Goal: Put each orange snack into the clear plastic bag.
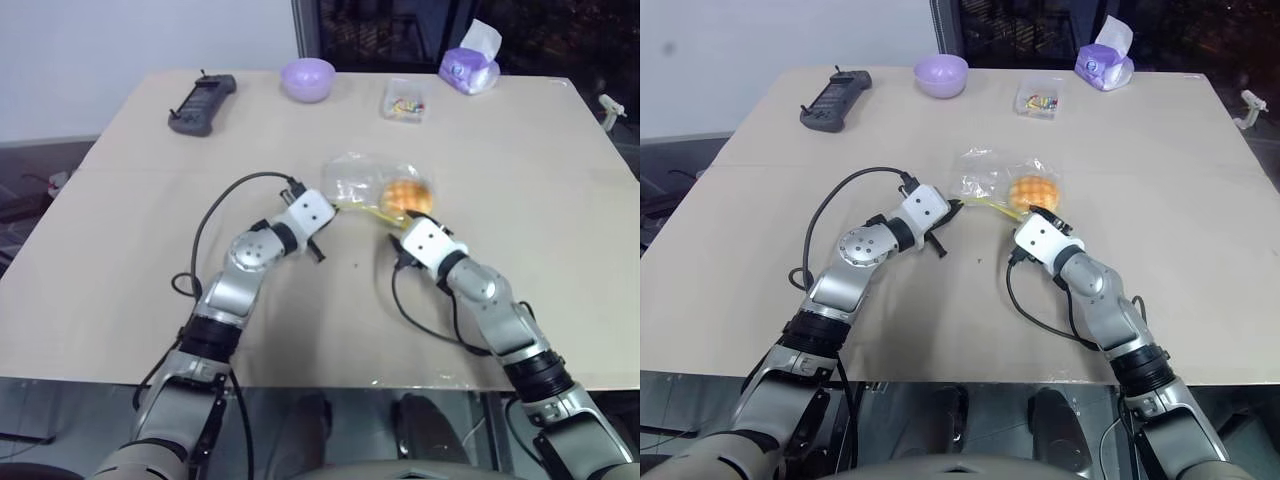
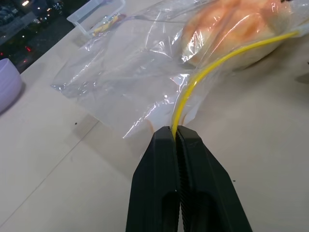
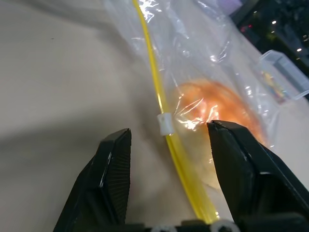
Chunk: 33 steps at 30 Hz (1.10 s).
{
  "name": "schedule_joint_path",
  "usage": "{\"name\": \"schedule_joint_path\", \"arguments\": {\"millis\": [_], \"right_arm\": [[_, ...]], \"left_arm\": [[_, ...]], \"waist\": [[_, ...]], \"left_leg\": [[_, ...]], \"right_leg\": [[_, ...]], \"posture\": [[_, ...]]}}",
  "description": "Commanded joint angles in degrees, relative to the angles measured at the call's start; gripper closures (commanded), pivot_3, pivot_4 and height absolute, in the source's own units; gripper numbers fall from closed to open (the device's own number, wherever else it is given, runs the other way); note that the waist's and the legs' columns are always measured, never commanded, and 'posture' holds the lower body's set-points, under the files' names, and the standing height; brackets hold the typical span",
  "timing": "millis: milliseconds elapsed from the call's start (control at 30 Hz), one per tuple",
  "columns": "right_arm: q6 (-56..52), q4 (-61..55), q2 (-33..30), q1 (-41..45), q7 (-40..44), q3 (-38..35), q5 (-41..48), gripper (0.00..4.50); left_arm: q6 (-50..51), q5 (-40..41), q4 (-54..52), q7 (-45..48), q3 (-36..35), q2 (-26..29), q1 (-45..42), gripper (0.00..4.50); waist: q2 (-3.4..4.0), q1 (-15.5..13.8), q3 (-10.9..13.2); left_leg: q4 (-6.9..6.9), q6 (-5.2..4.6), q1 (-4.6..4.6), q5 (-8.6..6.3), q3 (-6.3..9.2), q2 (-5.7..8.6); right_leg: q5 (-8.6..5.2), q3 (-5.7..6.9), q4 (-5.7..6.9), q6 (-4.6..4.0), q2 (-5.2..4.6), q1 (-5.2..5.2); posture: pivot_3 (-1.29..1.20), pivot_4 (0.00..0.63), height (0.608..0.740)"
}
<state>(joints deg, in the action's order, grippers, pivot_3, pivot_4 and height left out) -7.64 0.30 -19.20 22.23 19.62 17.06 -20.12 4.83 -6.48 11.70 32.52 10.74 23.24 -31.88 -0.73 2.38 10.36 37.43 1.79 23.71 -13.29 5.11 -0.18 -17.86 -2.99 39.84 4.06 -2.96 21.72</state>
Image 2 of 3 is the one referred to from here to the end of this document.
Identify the clear yellow-zip plastic bag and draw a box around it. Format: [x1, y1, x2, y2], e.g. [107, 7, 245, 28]
[50, 0, 309, 140]

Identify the lavender bowl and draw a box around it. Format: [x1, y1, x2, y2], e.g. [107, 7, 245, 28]
[0, 58, 24, 114]

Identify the clear plastic container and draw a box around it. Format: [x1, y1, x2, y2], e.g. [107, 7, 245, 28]
[66, 0, 126, 37]

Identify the golden bread loaf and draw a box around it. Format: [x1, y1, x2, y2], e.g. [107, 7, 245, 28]
[181, 0, 294, 71]

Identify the yellow red packet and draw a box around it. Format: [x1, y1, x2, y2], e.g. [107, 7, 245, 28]
[91, 13, 127, 37]

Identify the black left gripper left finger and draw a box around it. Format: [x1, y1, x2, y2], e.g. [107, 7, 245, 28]
[125, 126, 181, 232]

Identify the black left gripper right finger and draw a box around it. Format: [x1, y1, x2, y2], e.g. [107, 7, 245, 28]
[175, 125, 253, 232]

